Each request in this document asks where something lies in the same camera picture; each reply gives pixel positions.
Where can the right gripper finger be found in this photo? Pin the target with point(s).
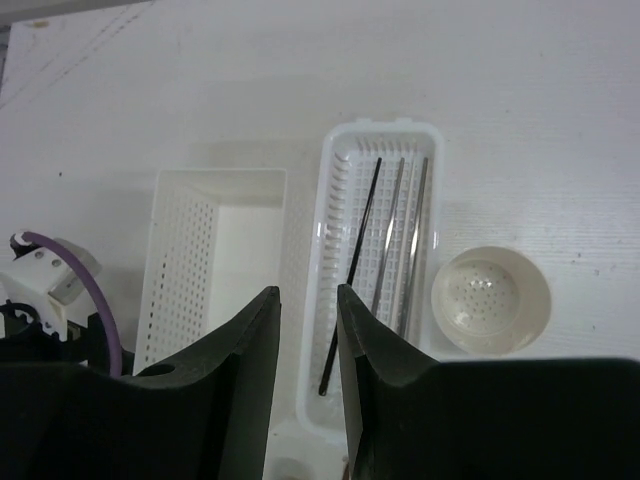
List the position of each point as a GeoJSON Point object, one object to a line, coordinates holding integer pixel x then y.
{"type": "Point", "coordinates": [409, 416]}

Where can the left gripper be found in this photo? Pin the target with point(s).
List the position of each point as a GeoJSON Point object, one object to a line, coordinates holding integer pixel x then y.
{"type": "Point", "coordinates": [202, 413]}

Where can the black chopstick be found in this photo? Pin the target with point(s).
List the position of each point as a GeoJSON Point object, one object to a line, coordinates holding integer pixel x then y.
{"type": "Point", "coordinates": [331, 355]}

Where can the white chopstick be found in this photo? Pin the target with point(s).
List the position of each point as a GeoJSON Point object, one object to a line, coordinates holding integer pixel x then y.
{"type": "Point", "coordinates": [403, 247]}

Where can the beige wooden spoon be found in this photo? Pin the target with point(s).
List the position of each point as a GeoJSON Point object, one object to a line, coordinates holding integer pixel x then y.
{"type": "Point", "coordinates": [285, 468]}

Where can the white square box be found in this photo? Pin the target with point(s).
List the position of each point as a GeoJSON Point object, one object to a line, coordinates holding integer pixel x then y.
{"type": "Point", "coordinates": [215, 242]}

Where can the white perforated basket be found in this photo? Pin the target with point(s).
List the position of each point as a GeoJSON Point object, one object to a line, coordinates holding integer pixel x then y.
{"type": "Point", "coordinates": [348, 159]}

